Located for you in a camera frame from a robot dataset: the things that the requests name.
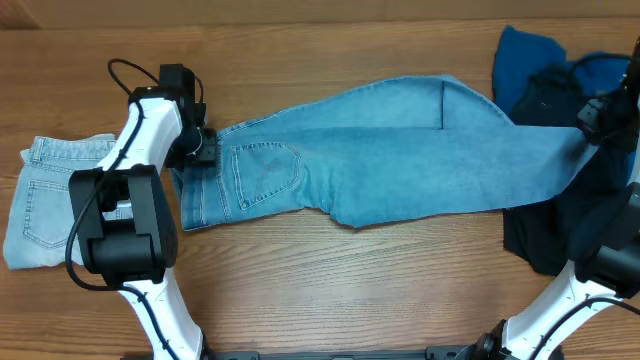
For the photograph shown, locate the medium blue denim jeans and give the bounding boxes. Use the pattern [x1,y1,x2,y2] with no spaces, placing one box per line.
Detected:
[172,75,596,230]

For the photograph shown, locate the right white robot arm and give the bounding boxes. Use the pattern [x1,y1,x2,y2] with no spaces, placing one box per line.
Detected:
[460,27,639,359]

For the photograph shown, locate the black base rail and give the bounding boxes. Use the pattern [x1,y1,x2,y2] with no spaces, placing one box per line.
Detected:
[207,345,473,360]

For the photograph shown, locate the dark navy garment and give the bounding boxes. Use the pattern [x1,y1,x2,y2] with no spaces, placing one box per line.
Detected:
[503,65,637,275]

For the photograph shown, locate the light blue folded jeans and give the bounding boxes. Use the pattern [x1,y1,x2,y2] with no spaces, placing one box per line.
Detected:
[3,134,116,270]

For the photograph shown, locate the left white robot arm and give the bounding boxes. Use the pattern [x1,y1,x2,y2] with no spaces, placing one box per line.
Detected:
[64,64,217,359]

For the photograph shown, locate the blue t-shirt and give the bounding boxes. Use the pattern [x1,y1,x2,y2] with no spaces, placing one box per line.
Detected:
[476,26,630,208]

